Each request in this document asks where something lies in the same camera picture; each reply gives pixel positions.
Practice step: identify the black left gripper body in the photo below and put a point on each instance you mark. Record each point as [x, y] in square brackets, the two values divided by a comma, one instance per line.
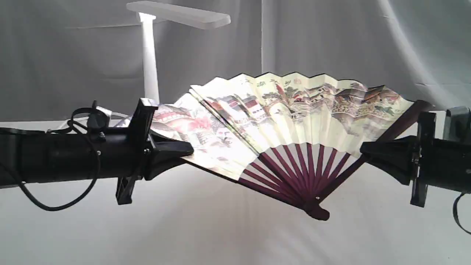
[125, 151]

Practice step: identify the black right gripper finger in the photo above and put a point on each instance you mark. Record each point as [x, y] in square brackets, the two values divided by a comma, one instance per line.
[401, 168]
[401, 148]

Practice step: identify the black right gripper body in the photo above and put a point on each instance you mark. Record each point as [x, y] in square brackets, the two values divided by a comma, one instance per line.
[424, 159]

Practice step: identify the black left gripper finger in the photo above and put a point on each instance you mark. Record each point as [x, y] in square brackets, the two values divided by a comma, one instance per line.
[164, 147]
[156, 168]

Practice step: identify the painted paper folding fan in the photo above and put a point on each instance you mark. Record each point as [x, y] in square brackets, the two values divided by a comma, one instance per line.
[293, 138]

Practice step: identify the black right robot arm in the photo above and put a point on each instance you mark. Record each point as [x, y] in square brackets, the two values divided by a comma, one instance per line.
[453, 161]

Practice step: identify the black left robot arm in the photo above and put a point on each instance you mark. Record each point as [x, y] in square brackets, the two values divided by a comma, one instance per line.
[90, 149]

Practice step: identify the white desk lamp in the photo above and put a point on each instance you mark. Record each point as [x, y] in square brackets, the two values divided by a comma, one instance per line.
[148, 12]

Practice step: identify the grey backdrop curtain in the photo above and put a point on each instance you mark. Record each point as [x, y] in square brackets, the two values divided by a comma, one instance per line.
[60, 55]

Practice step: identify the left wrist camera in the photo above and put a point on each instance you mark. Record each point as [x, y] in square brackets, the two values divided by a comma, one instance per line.
[98, 122]

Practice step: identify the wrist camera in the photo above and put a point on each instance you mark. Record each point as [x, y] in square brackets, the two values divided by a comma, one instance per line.
[457, 125]
[98, 122]

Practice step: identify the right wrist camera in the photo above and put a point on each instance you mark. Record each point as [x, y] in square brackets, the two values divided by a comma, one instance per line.
[457, 125]

